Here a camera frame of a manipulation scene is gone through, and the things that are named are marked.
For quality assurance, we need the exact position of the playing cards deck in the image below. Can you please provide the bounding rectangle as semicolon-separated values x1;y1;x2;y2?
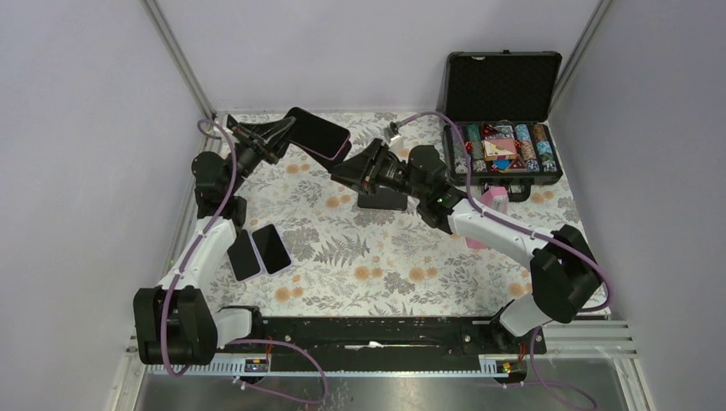
483;138;518;161

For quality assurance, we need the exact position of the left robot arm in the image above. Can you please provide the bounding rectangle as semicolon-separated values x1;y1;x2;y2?
133;117;295;377

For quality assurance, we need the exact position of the phone in purple case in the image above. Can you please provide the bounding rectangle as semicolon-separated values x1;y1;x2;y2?
227;229;263;282

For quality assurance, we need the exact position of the pink box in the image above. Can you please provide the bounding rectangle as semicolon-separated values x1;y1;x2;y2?
466;186;509;250

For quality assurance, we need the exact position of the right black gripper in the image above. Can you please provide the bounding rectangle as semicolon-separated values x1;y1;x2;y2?
329;138;427;201

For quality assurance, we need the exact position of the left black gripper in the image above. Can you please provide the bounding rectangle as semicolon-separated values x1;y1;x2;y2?
227;117;301;194

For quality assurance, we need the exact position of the black poker chip case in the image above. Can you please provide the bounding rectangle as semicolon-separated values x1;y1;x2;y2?
442;50;563;202

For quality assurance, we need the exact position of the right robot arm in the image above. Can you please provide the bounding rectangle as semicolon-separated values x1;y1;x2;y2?
330;140;604;353

